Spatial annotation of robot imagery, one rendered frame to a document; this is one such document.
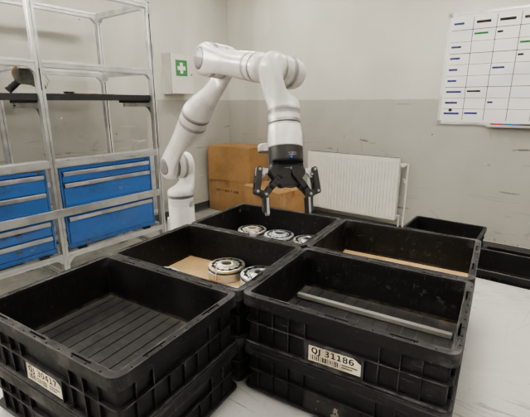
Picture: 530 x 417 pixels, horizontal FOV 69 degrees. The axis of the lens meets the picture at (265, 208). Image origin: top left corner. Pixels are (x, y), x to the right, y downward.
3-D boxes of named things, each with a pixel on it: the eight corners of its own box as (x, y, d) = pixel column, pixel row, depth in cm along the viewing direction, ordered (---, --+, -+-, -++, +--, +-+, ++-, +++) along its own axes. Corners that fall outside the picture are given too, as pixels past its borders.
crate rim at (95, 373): (-26, 317, 73) (-28, 305, 73) (108, 262, 98) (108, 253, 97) (115, 396, 53) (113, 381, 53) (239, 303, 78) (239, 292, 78)
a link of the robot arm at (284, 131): (293, 154, 93) (292, 129, 93) (311, 144, 82) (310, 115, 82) (256, 154, 90) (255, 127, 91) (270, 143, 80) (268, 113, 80)
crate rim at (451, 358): (239, 303, 78) (239, 292, 78) (304, 255, 103) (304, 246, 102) (459, 371, 58) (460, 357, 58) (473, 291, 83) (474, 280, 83)
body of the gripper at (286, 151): (271, 140, 80) (272, 185, 79) (310, 141, 82) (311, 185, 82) (262, 147, 87) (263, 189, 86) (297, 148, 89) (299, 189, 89)
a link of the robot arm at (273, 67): (276, 117, 79) (307, 122, 84) (272, 42, 79) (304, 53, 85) (255, 124, 84) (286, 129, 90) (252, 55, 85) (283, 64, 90)
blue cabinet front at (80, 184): (69, 248, 268) (57, 168, 253) (154, 223, 324) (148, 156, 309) (70, 249, 267) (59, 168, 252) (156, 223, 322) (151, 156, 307)
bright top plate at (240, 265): (201, 269, 106) (201, 267, 106) (221, 256, 115) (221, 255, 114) (233, 276, 102) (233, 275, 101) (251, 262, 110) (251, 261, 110)
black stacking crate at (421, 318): (241, 344, 81) (240, 294, 78) (303, 288, 105) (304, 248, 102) (450, 422, 61) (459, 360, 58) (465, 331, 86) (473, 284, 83)
